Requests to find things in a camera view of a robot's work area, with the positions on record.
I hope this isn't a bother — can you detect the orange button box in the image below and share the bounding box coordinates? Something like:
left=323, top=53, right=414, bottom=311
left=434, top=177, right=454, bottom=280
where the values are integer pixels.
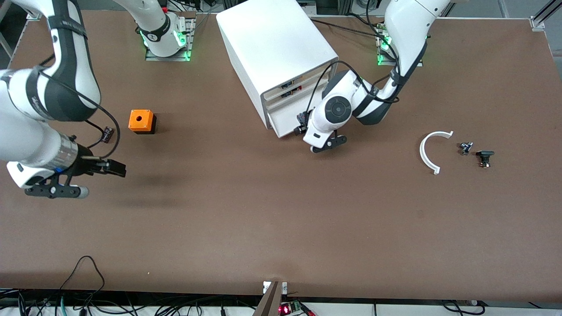
left=128, top=110, right=157, bottom=135

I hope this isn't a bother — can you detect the white curved plastic piece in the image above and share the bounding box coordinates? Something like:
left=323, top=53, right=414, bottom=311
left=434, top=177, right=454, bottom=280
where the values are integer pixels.
left=419, top=130, right=454, bottom=175

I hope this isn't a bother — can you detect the circuit board with red light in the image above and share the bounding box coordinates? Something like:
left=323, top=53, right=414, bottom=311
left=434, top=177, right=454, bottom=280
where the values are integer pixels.
left=278, top=301, right=309, bottom=316

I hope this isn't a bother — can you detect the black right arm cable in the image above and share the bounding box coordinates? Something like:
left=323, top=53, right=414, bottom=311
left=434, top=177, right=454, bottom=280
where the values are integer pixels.
left=37, top=55, right=122, bottom=159

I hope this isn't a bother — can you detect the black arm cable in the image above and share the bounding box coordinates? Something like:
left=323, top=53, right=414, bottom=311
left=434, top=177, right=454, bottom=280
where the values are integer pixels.
left=306, top=61, right=401, bottom=115
left=37, top=55, right=122, bottom=159

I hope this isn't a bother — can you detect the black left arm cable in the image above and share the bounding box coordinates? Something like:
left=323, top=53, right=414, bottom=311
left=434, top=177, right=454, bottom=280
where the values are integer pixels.
left=306, top=61, right=401, bottom=115

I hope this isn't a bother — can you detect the black looped cable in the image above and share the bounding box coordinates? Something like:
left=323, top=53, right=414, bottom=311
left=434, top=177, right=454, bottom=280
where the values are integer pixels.
left=59, top=256, right=106, bottom=303

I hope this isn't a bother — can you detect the black braided cable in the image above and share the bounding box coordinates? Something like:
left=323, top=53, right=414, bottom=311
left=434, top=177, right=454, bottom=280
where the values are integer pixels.
left=310, top=18, right=387, bottom=40

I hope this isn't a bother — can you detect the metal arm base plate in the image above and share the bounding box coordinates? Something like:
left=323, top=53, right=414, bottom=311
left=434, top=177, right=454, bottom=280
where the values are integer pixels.
left=376, top=22, right=424, bottom=67
left=145, top=18, right=195, bottom=62

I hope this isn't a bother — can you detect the thin black cable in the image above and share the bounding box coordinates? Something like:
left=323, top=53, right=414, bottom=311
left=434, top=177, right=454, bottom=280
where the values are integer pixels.
left=347, top=0, right=389, bottom=28

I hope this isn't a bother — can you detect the camera mounting post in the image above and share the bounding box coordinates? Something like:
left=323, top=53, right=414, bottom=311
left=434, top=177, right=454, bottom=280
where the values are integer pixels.
left=252, top=281, right=288, bottom=316

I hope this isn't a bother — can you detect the small black switch part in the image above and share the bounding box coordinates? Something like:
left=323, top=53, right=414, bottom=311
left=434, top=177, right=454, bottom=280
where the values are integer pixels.
left=476, top=150, right=495, bottom=169

